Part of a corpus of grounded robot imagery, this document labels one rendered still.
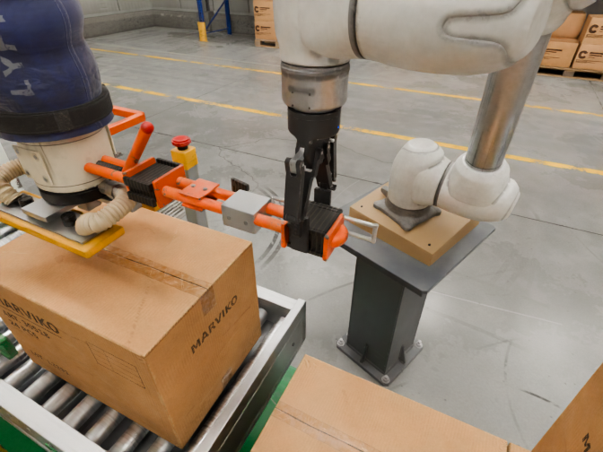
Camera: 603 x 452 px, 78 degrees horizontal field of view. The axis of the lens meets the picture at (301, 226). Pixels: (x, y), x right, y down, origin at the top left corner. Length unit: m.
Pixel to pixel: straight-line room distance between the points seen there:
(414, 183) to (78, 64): 0.94
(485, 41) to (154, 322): 0.75
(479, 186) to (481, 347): 1.14
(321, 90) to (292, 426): 0.90
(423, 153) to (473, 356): 1.17
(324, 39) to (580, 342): 2.17
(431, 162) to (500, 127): 0.24
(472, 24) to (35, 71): 0.70
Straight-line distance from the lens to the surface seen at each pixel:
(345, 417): 1.16
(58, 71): 0.84
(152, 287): 0.95
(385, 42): 0.42
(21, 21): 0.82
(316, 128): 0.51
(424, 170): 1.24
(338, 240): 0.60
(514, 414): 1.99
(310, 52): 0.48
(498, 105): 1.06
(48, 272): 1.11
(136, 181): 0.77
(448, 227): 1.39
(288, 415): 1.16
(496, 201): 1.22
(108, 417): 1.27
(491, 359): 2.12
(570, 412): 1.07
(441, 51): 0.41
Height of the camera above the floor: 1.58
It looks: 36 degrees down
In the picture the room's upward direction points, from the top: straight up
